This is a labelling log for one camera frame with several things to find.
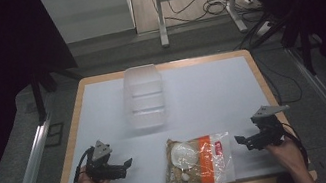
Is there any clear orange striped snack bag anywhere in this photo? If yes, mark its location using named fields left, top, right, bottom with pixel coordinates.
left=158, top=128, right=238, bottom=183

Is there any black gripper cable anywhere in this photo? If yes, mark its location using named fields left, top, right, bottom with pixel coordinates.
left=66, top=146, right=101, bottom=183
left=278, top=118, right=312, bottom=173

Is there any white panel board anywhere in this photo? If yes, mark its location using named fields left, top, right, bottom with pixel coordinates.
left=40, top=0, right=138, bottom=49

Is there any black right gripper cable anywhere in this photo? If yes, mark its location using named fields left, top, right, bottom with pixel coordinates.
left=278, top=118, right=312, bottom=173

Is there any person's right hand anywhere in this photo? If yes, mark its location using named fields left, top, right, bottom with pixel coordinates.
left=263, top=133, right=309, bottom=178

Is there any black metal stand leg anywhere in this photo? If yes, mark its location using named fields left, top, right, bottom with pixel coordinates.
left=277, top=15, right=326, bottom=81
left=27, top=59, right=90, bottom=126

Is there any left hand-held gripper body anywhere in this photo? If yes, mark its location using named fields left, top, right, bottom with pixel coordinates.
left=80, top=137, right=119, bottom=183

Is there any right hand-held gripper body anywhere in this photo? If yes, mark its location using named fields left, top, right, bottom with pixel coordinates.
left=248, top=101, right=297, bottom=151

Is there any clear plastic storage container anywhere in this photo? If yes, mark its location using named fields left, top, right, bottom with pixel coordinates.
left=118, top=62, right=172, bottom=133

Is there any thin black floor cable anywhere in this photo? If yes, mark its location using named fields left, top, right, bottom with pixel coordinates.
left=252, top=47, right=305, bottom=110

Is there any white power strip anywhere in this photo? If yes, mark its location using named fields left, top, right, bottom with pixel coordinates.
left=253, top=19, right=275, bottom=38

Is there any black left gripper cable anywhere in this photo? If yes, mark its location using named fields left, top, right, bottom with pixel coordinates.
left=66, top=146, right=101, bottom=183

